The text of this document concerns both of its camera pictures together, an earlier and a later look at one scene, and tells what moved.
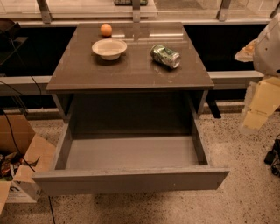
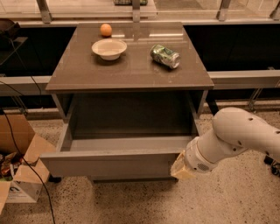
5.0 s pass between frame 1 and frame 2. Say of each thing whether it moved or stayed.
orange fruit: stayed
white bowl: stayed
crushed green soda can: stayed
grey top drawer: moved
